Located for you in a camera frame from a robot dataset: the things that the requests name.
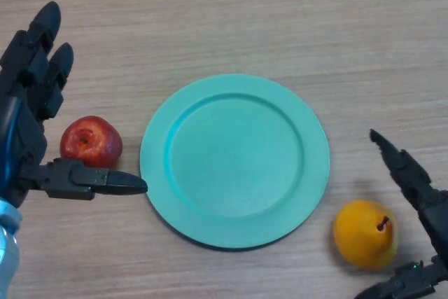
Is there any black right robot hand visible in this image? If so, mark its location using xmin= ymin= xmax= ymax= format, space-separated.
xmin=353 ymin=128 xmax=448 ymax=299

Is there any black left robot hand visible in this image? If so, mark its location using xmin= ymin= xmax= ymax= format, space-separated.
xmin=0 ymin=1 xmax=148 ymax=207

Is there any yellow pear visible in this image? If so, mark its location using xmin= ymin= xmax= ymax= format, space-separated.
xmin=332 ymin=199 xmax=400 ymax=272

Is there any teal round plate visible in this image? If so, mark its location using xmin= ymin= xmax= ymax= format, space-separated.
xmin=139 ymin=74 xmax=331 ymax=253

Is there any red apple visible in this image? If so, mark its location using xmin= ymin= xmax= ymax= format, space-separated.
xmin=59 ymin=115 xmax=124 ymax=170

